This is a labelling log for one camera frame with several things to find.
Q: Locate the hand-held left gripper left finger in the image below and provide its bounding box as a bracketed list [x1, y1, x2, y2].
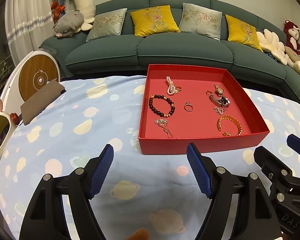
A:
[19, 144, 115, 240]

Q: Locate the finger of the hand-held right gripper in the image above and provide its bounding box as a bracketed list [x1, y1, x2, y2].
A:
[287, 134, 300, 160]
[254, 146, 300, 206]

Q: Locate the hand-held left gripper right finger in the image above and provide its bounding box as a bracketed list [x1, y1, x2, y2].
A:
[187, 143, 283, 240]

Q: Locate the red cardboard box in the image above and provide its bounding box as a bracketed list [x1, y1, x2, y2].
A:
[138, 64, 270, 155]

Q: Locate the gold chain bangle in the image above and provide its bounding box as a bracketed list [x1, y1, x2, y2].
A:
[217, 115, 242, 137]

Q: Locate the silver pendant necklace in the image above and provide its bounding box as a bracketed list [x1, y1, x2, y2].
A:
[154, 118, 173, 138]

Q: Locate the silver wristwatch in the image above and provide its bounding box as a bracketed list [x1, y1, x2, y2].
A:
[206, 91, 231, 108]

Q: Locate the dark bead bracelet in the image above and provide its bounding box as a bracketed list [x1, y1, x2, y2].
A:
[149, 94, 176, 118]

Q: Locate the person's left hand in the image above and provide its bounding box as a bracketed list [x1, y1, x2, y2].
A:
[125, 227, 150, 240]

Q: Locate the blue dotted tablecloth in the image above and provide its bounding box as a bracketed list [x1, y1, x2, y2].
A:
[0, 76, 300, 240]

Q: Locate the brown flat pouch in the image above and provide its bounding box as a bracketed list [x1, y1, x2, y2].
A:
[20, 80, 66, 126]

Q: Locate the white flower cushion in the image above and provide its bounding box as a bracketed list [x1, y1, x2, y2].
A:
[256, 29, 289, 67]

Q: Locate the red monkey plush toy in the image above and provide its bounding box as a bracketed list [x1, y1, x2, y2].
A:
[284, 20, 300, 58]

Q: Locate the white machine with wooden disc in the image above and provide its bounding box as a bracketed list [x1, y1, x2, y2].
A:
[0, 50, 60, 120]

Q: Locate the green sofa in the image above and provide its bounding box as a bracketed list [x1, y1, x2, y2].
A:
[39, 0, 300, 105]

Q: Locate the yellow embroidered cushion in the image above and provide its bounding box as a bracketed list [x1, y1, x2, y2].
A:
[130, 5, 181, 37]
[225, 14, 264, 53]

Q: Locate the grey-green embroidered cushion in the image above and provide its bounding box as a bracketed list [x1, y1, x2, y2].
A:
[86, 8, 128, 42]
[179, 2, 223, 42]

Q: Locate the grey pig plush toy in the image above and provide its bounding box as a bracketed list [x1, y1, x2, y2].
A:
[52, 9, 94, 39]

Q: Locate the red curtain ornament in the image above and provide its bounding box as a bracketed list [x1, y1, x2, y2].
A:
[51, 1, 65, 18]

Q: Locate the white curtain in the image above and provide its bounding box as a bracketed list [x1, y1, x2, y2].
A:
[5, 0, 63, 65]

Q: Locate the pink pearl bracelet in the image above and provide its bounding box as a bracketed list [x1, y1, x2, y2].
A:
[166, 76, 178, 96]

